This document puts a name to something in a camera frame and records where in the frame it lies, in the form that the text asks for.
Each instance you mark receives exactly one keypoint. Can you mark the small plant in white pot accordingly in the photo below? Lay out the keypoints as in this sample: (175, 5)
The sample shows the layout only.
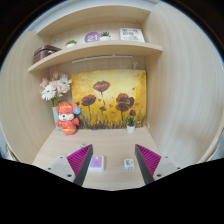
(130, 128)

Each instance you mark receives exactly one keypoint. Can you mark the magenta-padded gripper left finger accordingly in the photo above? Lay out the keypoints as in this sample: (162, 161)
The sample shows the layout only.
(78, 160)

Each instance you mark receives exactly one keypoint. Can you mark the white printed charger block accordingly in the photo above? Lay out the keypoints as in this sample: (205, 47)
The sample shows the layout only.
(129, 164)

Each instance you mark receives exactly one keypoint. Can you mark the pink and white flower bouquet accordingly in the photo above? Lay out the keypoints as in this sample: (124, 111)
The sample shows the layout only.
(55, 88)

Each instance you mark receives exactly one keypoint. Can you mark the red plush mouse toy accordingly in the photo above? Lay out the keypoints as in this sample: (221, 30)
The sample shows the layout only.
(68, 125)

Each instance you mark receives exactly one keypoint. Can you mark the white light bar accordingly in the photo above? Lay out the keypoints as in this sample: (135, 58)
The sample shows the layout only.
(103, 59)

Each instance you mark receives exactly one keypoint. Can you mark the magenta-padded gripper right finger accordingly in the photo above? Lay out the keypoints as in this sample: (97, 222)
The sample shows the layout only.
(150, 161)

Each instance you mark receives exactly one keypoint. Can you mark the white pastel-socket power strip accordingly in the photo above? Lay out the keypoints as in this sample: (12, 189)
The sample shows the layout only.
(96, 163)

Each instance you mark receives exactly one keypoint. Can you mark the white power plug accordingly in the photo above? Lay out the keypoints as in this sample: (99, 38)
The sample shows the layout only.
(80, 146)

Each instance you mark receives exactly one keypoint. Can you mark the yellow poppy flower painting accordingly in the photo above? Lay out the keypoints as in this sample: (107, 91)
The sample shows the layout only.
(110, 100)

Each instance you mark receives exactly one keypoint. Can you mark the wooden shelf unit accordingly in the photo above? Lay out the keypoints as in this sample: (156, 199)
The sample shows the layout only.
(100, 48)

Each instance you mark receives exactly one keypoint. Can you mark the light teal vase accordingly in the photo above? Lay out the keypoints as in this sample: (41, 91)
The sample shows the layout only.
(55, 116)

